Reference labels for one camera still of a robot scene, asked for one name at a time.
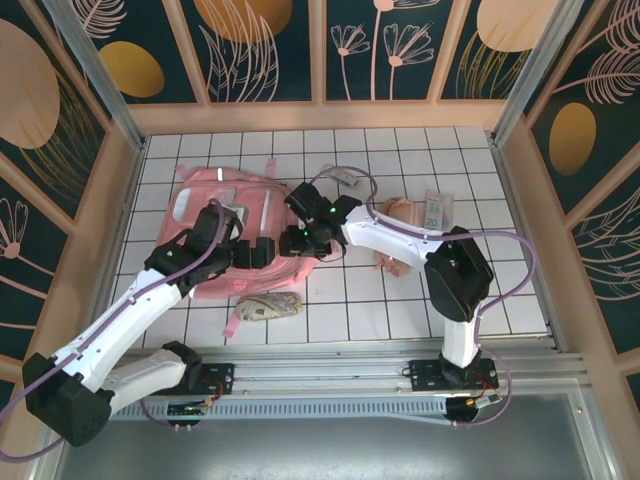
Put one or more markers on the aluminium frame post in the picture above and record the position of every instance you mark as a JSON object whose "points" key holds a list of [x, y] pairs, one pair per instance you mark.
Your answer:
{"points": [[540, 75], [98, 75]]}

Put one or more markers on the pink student backpack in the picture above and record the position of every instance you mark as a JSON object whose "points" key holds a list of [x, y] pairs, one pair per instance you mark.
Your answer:
{"points": [[260, 200]]}

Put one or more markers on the aluminium side rail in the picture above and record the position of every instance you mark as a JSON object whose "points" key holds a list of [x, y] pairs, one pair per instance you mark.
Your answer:
{"points": [[513, 200], [129, 200]]}

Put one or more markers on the peach fabric pouch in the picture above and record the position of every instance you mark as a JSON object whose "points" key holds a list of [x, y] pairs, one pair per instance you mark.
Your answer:
{"points": [[400, 215]]}

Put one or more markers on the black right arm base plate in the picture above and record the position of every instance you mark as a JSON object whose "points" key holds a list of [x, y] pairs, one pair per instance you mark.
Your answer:
{"points": [[425, 375]]}

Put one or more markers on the beige patterned pencil pouch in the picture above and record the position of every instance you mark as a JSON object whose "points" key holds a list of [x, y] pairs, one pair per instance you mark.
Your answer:
{"points": [[267, 307]]}

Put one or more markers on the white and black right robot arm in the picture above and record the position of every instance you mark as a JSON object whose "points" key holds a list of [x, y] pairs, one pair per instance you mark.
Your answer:
{"points": [[390, 235]]}

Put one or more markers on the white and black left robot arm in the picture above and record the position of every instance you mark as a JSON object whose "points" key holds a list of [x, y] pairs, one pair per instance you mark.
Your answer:
{"points": [[125, 320]]}

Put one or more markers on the brushed metal panel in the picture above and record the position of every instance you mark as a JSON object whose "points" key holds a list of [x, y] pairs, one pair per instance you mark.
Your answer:
{"points": [[320, 450]]}

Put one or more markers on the small white oblong item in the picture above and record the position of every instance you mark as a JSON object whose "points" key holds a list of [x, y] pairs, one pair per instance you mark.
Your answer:
{"points": [[342, 176]]}

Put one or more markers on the aluminium mounting rail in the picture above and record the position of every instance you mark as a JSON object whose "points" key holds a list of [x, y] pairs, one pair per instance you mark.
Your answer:
{"points": [[320, 372]]}

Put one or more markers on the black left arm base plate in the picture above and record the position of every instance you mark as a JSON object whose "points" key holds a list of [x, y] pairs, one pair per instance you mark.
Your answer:
{"points": [[220, 375]]}

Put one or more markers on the green circuit board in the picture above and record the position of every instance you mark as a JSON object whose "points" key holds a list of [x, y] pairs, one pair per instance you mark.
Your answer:
{"points": [[187, 409]]}

